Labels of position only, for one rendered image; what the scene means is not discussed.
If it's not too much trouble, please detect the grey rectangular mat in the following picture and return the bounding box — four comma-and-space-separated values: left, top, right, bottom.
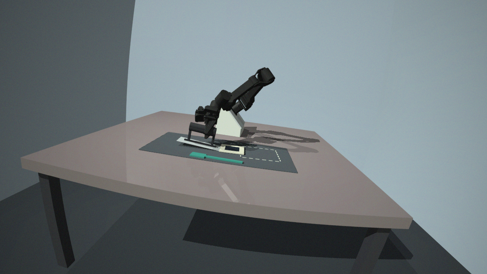
139, 132, 297, 173

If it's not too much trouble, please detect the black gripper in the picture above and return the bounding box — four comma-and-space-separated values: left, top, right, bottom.
204, 105, 220, 139

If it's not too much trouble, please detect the cream square tile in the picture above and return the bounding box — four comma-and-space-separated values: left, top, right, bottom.
219, 144, 244, 155

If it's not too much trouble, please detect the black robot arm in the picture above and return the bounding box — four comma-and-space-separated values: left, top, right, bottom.
195, 67, 275, 123

